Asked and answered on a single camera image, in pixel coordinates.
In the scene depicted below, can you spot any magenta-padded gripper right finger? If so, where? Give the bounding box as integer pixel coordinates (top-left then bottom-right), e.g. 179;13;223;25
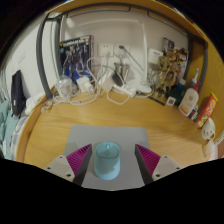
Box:
134;143;183;186

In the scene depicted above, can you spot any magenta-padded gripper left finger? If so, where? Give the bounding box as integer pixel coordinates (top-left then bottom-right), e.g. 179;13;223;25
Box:
44;143;93;186

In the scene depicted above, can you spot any light blue computer mouse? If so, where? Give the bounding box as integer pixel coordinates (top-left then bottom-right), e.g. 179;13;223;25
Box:
93;141;122;181

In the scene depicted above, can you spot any grey mouse pad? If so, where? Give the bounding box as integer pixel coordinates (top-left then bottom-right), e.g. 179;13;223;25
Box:
63;124;152;192

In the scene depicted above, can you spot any blue and white box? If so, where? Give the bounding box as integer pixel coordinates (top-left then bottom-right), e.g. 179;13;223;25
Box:
188;104;199;120

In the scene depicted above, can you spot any small white desk clock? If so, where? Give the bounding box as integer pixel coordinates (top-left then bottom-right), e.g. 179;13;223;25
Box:
165;96;176;107

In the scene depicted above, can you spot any teal bedding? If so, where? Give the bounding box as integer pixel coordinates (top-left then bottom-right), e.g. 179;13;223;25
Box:
0;99;29;159

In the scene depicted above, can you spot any white lotion pump bottle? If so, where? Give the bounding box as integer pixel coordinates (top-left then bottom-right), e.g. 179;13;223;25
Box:
178;81;200;117

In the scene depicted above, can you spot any red chips can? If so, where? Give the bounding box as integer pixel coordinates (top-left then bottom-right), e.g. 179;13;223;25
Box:
195;91;219;129

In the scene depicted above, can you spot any dark green box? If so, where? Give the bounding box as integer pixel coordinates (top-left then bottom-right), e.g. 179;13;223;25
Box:
168;87;183;101

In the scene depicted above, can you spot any clear plastic jar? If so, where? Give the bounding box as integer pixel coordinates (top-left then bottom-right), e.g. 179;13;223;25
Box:
54;75;74;99

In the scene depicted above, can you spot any black bag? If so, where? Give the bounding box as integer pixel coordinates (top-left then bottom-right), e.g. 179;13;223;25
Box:
10;69;28;117

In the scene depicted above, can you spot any white power strip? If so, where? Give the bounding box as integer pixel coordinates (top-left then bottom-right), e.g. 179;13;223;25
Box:
112;83;138;98

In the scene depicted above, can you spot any white charger block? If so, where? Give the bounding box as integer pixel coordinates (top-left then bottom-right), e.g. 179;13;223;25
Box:
75;75;93;94

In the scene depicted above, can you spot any tree creature figure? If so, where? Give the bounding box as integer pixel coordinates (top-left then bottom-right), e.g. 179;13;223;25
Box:
153;54;178;104

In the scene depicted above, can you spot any blue bottle with white nozzle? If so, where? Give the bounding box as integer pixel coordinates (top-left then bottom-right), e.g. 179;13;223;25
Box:
186;68;200;93

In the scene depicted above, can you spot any steel cup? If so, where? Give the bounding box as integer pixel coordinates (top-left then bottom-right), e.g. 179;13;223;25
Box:
114;62;131;81

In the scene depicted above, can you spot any blue model kit box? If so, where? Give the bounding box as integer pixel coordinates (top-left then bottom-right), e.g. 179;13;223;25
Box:
58;34;95;86

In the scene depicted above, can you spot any white looped cable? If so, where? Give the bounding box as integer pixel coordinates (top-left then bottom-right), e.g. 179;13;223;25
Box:
106;88;131;106

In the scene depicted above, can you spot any white wall box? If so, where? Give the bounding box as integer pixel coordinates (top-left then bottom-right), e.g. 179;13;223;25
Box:
148;48;164;64

